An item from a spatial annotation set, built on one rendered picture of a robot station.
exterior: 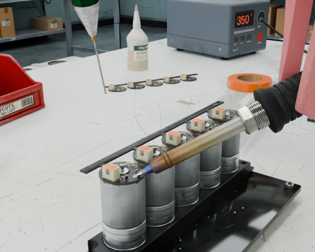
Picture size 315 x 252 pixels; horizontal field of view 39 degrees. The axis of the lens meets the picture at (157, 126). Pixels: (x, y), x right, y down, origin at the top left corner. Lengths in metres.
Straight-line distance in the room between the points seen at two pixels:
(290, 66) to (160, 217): 0.11
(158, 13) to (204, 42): 5.39
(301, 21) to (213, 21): 0.54
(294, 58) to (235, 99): 0.33
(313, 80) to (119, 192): 0.11
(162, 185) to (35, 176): 0.15
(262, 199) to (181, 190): 0.07
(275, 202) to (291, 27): 0.13
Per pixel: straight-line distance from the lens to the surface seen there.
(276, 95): 0.23
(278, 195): 0.33
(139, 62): 0.70
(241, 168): 0.34
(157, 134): 0.28
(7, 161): 0.41
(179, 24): 0.83
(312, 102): 0.22
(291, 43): 0.24
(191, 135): 0.28
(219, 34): 0.77
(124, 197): 0.23
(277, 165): 0.39
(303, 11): 0.24
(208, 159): 0.30
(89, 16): 0.18
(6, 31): 4.94
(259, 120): 0.23
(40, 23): 5.32
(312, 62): 0.22
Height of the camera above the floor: 0.92
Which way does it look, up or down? 21 degrees down
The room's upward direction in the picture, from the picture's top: straight up
